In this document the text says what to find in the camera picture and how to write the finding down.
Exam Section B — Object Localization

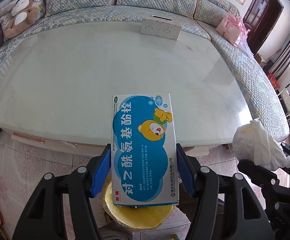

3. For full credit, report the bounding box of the cream coffee table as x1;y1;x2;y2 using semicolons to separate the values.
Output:
0;21;251;146

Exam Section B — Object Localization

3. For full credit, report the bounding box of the blue bear medicine box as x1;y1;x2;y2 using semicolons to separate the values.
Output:
111;93;179;207

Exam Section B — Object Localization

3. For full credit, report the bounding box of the yellow lined trash bin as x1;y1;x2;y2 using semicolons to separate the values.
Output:
101;175;175;232

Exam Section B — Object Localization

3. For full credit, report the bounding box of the brown teddy bear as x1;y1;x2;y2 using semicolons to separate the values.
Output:
3;0;38;40

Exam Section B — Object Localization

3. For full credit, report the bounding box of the pink gift bag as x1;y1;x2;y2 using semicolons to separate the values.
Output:
216;14;251;47

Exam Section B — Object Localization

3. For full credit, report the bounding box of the quilted blue sofa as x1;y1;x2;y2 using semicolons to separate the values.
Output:
0;0;290;143

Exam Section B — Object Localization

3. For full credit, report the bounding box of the floral cushion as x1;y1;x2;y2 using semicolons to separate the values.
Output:
0;0;46;42

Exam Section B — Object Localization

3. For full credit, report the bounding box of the person's grey trouser leg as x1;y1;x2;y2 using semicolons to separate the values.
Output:
98;221;133;240

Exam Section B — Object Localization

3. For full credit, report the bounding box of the white tissue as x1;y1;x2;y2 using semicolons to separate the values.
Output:
232;118;290;171

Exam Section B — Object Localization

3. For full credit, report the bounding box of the patterned tissue box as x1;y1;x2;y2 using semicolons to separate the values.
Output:
140;15;181;41

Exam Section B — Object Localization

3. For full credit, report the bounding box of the dark wooden door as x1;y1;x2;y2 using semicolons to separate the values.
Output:
243;0;284;54

